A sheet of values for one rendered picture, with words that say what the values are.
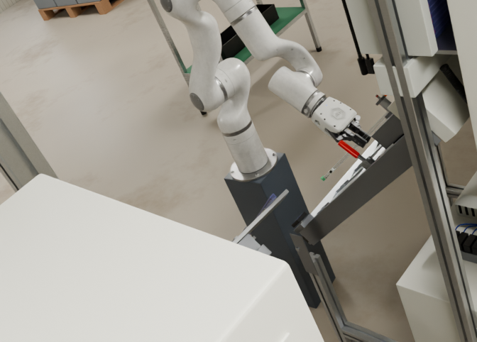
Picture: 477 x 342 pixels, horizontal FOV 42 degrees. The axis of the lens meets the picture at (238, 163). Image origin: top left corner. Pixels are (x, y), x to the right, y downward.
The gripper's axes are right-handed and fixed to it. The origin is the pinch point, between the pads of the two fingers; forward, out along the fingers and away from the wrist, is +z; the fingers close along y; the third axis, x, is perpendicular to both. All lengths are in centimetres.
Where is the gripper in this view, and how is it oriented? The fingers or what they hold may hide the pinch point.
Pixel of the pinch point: (361, 138)
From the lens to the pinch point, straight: 182.3
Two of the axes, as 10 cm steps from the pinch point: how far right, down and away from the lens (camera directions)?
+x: -1.3, 5.3, 8.4
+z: 7.7, 5.9, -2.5
